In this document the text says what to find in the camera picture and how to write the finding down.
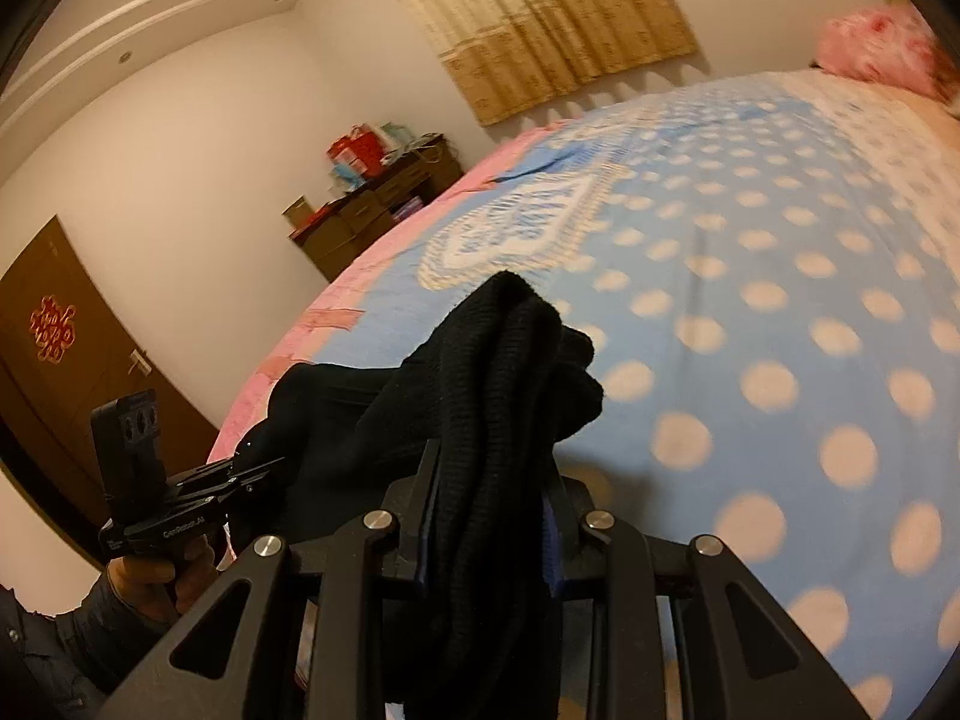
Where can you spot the pink floral folded blanket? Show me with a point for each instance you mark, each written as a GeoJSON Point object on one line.
{"type": "Point", "coordinates": [892, 46]}

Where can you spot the blue pink bedspread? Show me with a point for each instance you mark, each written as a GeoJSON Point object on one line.
{"type": "Point", "coordinates": [768, 269]}

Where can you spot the brown wooden door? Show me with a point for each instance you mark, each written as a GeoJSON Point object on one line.
{"type": "Point", "coordinates": [47, 448]}

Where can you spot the black garment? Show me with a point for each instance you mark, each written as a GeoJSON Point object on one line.
{"type": "Point", "coordinates": [498, 384]}

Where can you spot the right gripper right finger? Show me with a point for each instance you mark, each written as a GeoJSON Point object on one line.
{"type": "Point", "coordinates": [682, 629]}

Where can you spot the brown cardboard box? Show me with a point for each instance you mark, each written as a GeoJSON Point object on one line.
{"type": "Point", "coordinates": [298, 213]}

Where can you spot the beige window curtain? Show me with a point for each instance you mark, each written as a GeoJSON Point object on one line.
{"type": "Point", "coordinates": [509, 56]}

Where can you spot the left hand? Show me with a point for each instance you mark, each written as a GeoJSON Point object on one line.
{"type": "Point", "coordinates": [163, 591]}

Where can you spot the red gift bag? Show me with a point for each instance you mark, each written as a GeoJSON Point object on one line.
{"type": "Point", "coordinates": [361, 151]}

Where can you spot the red knot door ornament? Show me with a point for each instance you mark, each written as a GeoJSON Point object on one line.
{"type": "Point", "coordinates": [52, 325]}

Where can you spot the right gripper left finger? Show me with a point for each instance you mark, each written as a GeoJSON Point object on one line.
{"type": "Point", "coordinates": [295, 630]}

